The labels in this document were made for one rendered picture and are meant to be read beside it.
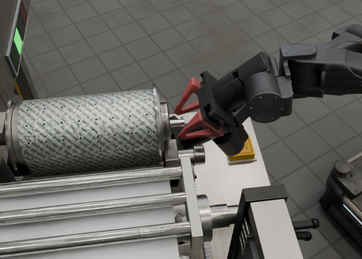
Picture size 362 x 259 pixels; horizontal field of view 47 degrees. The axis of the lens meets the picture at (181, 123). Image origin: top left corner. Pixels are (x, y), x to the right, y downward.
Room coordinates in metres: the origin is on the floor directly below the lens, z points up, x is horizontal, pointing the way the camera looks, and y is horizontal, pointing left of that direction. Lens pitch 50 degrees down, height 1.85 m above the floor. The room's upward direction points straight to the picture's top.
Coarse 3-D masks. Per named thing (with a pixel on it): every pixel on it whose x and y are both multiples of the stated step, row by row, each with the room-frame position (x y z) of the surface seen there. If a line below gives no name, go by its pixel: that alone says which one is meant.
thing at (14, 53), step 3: (12, 48) 0.77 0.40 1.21; (15, 48) 0.78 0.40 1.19; (12, 51) 0.76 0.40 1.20; (15, 51) 0.78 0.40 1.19; (12, 54) 0.75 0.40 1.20; (15, 54) 0.77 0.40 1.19; (12, 57) 0.75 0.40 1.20; (15, 57) 0.76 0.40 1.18; (18, 57) 0.78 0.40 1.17; (12, 60) 0.74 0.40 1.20; (15, 60) 0.76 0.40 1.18; (18, 60) 0.77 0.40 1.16; (15, 63) 0.75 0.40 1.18; (18, 63) 0.77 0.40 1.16; (15, 66) 0.74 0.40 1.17
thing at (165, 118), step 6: (162, 102) 0.53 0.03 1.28; (162, 108) 0.51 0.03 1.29; (168, 108) 0.51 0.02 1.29; (162, 114) 0.49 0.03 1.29; (168, 114) 0.49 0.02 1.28; (162, 120) 0.48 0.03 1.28; (168, 120) 0.48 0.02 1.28; (168, 126) 0.48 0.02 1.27; (168, 132) 0.47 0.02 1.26; (168, 138) 0.47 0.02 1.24
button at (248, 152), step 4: (248, 140) 0.71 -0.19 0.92; (248, 144) 0.69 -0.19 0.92; (244, 148) 0.68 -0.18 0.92; (248, 148) 0.68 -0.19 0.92; (252, 148) 0.68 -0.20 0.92; (240, 152) 0.67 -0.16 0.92; (244, 152) 0.67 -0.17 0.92; (248, 152) 0.67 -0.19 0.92; (252, 152) 0.67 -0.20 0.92; (228, 156) 0.67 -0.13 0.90; (232, 156) 0.65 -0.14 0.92; (236, 156) 0.66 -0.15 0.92; (240, 156) 0.66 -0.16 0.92; (244, 156) 0.66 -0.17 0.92; (248, 156) 0.66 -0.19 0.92; (252, 156) 0.66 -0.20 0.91; (232, 160) 0.65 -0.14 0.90
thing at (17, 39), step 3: (15, 33) 0.82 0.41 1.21; (18, 33) 0.84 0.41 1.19; (15, 36) 0.82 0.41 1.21; (18, 36) 0.84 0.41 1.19; (15, 39) 0.81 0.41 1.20; (18, 39) 0.83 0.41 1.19; (15, 42) 0.80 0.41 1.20; (18, 42) 0.82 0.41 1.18; (21, 42) 0.84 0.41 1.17; (18, 45) 0.81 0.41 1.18; (21, 45) 0.83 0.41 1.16; (18, 48) 0.80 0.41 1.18; (21, 48) 0.82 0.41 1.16; (18, 51) 0.80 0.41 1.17
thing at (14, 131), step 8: (160, 104) 0.50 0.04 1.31; (16, 112) 0.48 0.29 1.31; (160, 112) 0.48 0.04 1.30; (16, 120) 0.46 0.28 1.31; (160, 120) 0.47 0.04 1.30; (16, 128) 0.45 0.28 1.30; (160, 128) 0.46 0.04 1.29; (16, 136) 0.44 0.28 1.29; (16, 144) 0.43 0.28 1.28; (16, 152) 0.42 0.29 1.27
